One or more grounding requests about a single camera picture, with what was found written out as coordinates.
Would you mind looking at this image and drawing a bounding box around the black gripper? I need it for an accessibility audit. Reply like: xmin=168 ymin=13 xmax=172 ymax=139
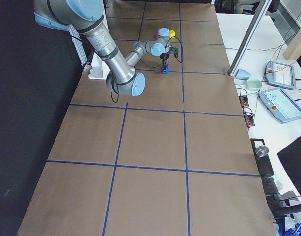
xmin=159 ymin=53 xmax=170 ymax=70

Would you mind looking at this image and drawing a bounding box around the blue wooden cube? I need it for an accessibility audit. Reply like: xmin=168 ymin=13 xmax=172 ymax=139
xmin=162 ymin=64 xmax=170 ymax=74

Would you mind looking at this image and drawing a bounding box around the yellow wooden cube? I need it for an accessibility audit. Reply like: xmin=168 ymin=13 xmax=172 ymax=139
xmin=170 ymin=30 xmax=176 ymax=38

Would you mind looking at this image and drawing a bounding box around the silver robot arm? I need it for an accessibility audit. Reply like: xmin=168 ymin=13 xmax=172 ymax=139
xmin=33 ymin=0 xmax=170 ymax=96

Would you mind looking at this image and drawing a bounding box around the light blue cup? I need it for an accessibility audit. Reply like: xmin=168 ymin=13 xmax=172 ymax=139
xmin=235 ymin=68 xmax=251 ymax=81

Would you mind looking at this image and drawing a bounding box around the black power strip far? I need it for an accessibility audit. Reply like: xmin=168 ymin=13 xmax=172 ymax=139
xmin=238 ymin=88 xmax=249 ymax=108

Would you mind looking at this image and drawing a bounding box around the black power strip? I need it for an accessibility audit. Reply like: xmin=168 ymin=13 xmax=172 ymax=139
xmin=238 ymin=88 xmax=249 ymax=108
xmin=242 ymin=107 xmax=255 ymax=128

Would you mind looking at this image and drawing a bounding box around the green bowl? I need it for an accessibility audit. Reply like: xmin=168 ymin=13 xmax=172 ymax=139
xmin=246 ymin=78 xmax=262 ymax=91

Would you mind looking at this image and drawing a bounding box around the black power strip near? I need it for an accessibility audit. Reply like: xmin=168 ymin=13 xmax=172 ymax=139
xmin=242 ymin=107 xmax=255 ymax=128

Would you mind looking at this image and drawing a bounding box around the teach pendant far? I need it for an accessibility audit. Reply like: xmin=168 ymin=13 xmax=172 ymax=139
xmin=264 ymin=61 xmax=296 ymax=90

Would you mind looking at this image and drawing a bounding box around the teach pendant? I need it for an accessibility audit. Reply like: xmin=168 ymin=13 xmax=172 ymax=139
xmin=264 ymin=61 xmax=296 ymax=90
xmin=259 ymin=88 xmax=301 ymax=123

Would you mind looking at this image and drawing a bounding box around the teach pendant near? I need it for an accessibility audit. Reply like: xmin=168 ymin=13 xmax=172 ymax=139
xmin=259 ymin=88 xmax=301 ymax=123

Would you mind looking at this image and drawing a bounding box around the steel cup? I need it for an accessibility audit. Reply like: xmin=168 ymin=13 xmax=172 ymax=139
xmin=255 ymin=145 xmax=269 ymax=157

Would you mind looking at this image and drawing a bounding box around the black box on table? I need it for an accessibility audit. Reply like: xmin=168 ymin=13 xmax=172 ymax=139
xmin=250 ymin=138 xmax=274 ymax=177

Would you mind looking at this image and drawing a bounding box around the black monitor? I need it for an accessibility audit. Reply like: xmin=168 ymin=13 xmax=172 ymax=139
xmin=277 ymin=136 xmax=301 ymax=195

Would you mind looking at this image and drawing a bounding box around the black office chair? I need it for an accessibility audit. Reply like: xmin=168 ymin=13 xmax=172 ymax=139
xmin=262 ymin=177 xmax=301 ymax=223

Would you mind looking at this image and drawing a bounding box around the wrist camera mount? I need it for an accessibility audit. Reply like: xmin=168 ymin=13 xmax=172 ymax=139
xmin=169 ymin=46 xmax=178 ymax=58

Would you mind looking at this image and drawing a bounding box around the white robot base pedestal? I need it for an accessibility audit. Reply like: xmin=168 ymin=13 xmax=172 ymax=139
xmin=88 ymin=53 xmax=110 ymax=80

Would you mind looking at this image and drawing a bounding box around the aluminium frame post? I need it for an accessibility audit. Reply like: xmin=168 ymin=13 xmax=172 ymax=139
xmin=228 ymin=0 xmax=280 ymax=76

